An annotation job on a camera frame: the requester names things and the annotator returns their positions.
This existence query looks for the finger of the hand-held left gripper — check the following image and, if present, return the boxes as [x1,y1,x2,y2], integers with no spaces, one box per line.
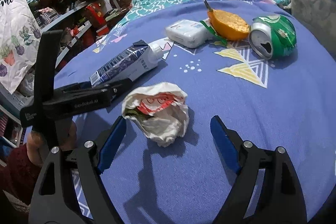
[53,78,135,102]

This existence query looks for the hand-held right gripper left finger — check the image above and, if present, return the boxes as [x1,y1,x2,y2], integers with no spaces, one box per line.
[29,116,127,224]

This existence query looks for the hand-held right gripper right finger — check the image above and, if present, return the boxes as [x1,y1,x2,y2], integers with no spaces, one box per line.
[210,115,307,224]

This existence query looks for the blue white drink carton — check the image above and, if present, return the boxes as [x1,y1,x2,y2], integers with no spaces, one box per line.
[89,40,168,88]

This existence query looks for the red white wrapper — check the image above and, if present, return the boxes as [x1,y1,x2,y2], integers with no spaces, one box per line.
[137,93,177,117]

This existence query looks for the white paper wrapper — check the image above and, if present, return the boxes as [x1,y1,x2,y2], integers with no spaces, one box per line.
[122,81,189,148]

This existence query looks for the white tissue pack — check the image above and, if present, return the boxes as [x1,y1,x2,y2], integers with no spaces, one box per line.
[165,20,214,49]

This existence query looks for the orange fruit peel half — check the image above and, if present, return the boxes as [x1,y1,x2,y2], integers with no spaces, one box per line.
[204,0,251,41]

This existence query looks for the crushed green drink can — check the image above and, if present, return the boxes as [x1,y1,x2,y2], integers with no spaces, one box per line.
[248,14,298,61]

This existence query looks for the person's left hand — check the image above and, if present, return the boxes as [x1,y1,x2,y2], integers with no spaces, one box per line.
[27,121,77,163]

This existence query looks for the red gift box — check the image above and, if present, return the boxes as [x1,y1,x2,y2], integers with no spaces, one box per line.
[84,2,110,36]

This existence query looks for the grey metal shelf rack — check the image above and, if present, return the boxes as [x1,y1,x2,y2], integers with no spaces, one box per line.
[0,0,108,151]

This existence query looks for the white cactus print cloth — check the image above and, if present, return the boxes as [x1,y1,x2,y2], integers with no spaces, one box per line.
[0,0,43,95]

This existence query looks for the green snack wrapper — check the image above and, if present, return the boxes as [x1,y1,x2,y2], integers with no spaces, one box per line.
[199,18,229,46]

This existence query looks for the clear plastic storage box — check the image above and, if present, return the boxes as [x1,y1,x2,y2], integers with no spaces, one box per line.
[290,0,336,36]

